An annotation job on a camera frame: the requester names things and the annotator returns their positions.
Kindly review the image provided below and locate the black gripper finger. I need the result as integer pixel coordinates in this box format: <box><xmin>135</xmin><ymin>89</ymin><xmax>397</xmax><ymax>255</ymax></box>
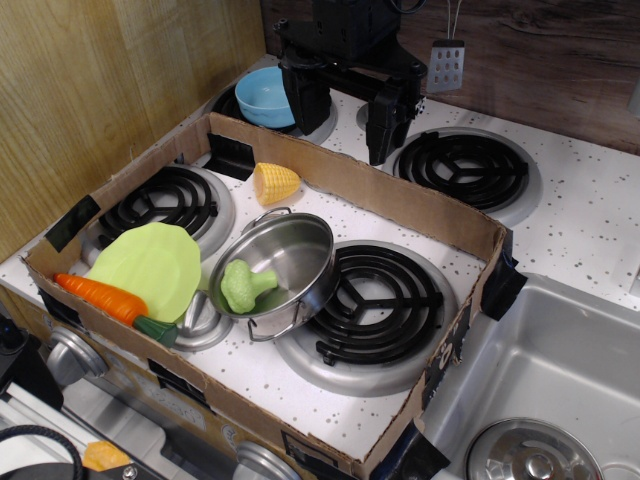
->
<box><xmin>366</xmin><ymin>82</ymin><xmax>423</xmax><ymax>166</ymax></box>
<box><xmin>280</xmin><ymin>60</ymin><xmax>331</xmax><ymax>135</ymax></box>

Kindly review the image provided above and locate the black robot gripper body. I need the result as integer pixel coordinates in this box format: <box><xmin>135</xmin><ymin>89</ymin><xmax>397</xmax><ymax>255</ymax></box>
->
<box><xmin>273</xmin><ymin>1</ymin><xmax>427</xmax><ymax>101</ymax></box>

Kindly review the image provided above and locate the green toy broccoli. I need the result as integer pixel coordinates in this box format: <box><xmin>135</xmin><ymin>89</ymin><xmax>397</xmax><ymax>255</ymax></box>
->
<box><xmin>220</xmin><ymin>259</ymin><xmax>278</xmax><ymax>314</ymax></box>

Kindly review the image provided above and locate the stainless steel pan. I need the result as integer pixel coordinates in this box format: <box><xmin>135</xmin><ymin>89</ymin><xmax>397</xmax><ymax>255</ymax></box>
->
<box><xmin>209</xmin><ymin>207</ymin><xmax>339</xmax><ymax>342</ymax></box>

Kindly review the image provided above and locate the silver back stove knob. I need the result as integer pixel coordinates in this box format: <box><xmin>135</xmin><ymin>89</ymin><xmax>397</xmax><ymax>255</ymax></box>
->
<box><xmin>356</xmin><ymin>103</ymin><xmax>369</xmax><ymax>131</ymax></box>

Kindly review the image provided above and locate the silver stove knob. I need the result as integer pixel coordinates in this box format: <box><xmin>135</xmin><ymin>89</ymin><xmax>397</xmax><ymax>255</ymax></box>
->
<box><xmin>356</xmin><ymin>103</ymin><xmax>369</xmax><ymax>131</ymax></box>
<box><xmin>174</xmin><ymin>290</ymin><xmax>233</xmax><ymax>352</ymax></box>

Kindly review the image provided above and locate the light blue plastic bowl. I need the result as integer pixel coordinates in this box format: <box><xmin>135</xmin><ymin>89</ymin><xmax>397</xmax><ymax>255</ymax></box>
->
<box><xmin>235</xmin><ymin>66</ymin><xmax>295</xmax><ymax>129</ymax></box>

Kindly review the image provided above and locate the silver toy spatula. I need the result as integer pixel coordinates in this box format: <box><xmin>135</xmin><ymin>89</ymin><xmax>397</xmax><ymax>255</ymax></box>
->
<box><xmin>426</xmin><ymin>1</ymin><xmax>465</xmax><ymax>94</ymax></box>

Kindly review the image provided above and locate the yellow toy corn cob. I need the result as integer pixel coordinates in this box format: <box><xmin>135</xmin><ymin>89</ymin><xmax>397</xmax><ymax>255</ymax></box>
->
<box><xmin>253</xmin><ymin>162</ymin><xmax>301</xmax><ymax>206</ymax></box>

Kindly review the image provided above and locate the brown cardboard fence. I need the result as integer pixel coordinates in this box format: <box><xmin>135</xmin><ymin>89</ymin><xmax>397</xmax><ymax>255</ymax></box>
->
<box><xmin>24</xmin><ymin>113</ymin><xmax>514</xmax><ymax>479</ymax></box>

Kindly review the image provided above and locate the back right black burner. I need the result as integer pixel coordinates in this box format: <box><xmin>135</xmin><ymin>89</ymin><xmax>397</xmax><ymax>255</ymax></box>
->
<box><xmin>382</xmin><ymin>127</ymin><xmax>543</xmax><ymax>227</ymax></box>

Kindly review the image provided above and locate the front left black burner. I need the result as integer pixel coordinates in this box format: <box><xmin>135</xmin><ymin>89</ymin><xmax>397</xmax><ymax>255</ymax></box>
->
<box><xmin>82</xmin><ymin>165</ymin><xmax>235</xmax><ymax>265</ymax></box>

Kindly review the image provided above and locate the front right black burner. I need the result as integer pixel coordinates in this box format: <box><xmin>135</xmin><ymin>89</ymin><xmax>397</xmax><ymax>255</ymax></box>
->
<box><xmin>275</xmin><ymin>241</ymin><xmax>458</xmax><ymax>398</ymax></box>

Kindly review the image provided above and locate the light green plastic plate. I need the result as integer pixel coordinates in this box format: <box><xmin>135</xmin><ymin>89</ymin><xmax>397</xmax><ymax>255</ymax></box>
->
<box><xmin>87</xmin><ymin>222</ymin><xmax>201</xmax><ymax>323</ymax></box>

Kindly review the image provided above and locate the silver centre stove knob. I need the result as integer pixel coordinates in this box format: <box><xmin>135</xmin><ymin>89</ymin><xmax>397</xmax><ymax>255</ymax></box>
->
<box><xmin>174</xmin><ymin>290</ymin><xmax>233</xmax><ymax>352</ymax></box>

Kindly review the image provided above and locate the orange toy carrot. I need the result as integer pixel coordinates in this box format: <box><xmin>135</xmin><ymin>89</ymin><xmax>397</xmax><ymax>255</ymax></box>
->
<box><xmin>53</xmin><ymin>273</ymin><xmax>178</xmax><ymax>348</ymax></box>

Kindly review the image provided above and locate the stainless steel sink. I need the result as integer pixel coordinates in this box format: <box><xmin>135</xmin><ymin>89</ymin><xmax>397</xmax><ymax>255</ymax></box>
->
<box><xmin>422</xmin><ymin>274</ymin><xmax>639</xmax><ymax>479</ymax></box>

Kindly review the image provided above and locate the left front oven knob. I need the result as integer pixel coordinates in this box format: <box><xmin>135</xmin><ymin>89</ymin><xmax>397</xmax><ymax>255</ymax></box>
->
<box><xmin>46</xmin><ymin>327</ymin><xmax>109</xmax><ymax>386</ymax></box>

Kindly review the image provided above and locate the oven knob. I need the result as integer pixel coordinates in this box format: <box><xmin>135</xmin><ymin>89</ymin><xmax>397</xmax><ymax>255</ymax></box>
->
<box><xmin>232</xmin><ymin>441</ymin><xmax>301</xmax><ymax>480</ymax></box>
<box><xmin>46</xmin><ymin>327</ymin><xmax>109</xmax><ymax>386</ymax></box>

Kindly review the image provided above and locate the silver pot lid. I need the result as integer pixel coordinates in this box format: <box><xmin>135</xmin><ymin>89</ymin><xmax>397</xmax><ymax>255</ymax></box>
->
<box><xmin>464</xmin><ymin>417</ymin><xmax>604</xmax><ymax>480</ymax></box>

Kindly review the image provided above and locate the right front oven knob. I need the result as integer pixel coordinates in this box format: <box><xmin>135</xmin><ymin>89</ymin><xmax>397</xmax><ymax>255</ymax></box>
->
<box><xmin>232</xmin><ymin>441</ymin><xmax>301</xmax><ymax>480</ymax></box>

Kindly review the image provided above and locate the black device at left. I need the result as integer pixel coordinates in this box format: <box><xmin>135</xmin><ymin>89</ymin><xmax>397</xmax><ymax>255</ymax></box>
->
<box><xmin>1</xmin><ymin>316</ymin><xmax>64</xmax><ymax>410</ymax></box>

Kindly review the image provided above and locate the small orange toy piece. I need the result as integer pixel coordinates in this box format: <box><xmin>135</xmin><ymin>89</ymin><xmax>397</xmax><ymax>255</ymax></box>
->
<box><xmin>82</xmin><ymin>441</ymin><xmax>131</xmax><ymax>472</ymax></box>

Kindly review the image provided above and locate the black cable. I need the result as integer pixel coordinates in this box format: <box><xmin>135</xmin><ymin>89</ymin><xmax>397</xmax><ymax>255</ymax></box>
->
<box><xmin>0</xmin><ymin>424</ymin><xmax>85</xmax><ymax>480</ymax></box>

